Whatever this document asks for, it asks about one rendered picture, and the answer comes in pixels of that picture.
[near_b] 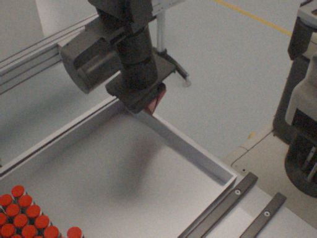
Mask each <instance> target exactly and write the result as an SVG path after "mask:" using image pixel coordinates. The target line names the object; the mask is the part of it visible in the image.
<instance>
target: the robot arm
mask: <svg viewBox="0 0 317 238"><path fill-rule="evenodd" d="M87 1H88V2H89V4H91V5H93V6H94V7H95V8H96V11H97V13H98V17H97V18H95V19H94V20H92V21H90V22H89V23H88V24H86V25H84V27H85V29H84V30H83V31H82V32H81V33H78V34H77V35H76V36H75V37H74V38H73V39H71V40H70V41H69V42H68V43H67V44H65V45H64V46H63V47H62V48H61V50H60V55H61V57H62V59H63V65H64V68H65V70H66V71H67V73H68V75H69V76H70V78H71V79H72V80H73V83H75V84H76V85H77V87H78V88H79V89H80V90H81V91H82V92H84V93H85V94H89V93H90V92H92V91H93V90H95V89H96V88H97V87H98V86H100V85H101V84H103V83H104V82H105V81H106V80H107V79H109V78H111V77H112V76H113V75H114V74H116V73H117V72H118V71H120V73H119V74H118V75H117V76H116V77H114V78H113V79H112V80H111V81H110V82H108V83H107V84H106V85H105V89H106V91H107V93H109V94H110V95H111V96H116V97H117V98H118V99H120V100H121V101H122V102H124V105H125V106H126V107H127V108H128V110H130V111H132V112H133V113H134V114H138V113H139V112H141V110H142V109H144V110H146V111H147V112H148V113H150V114H151V115H153V114H154V112H155V109H156V108H157V105H158V104H159V102H160V101H161V100H162V97H163V95H165V93H166V91H167V88H166V84H165V83H163V82H162V81H164V80H165V79H166V78H167V77H168V76H169V75H170V74H171V73H176V70H175V65H174V64H172V63H170V62H168V61H167V60H165V59H163V58H162V57H160V56H158V55H156V54H155V53H154V49H153V45H152V40H151V36H150V28H149V23H150V22H151V21H152V20H153V19H154V18H153V15H152V11H154V10H153V7H152V3H151V0H87Z"/></svg>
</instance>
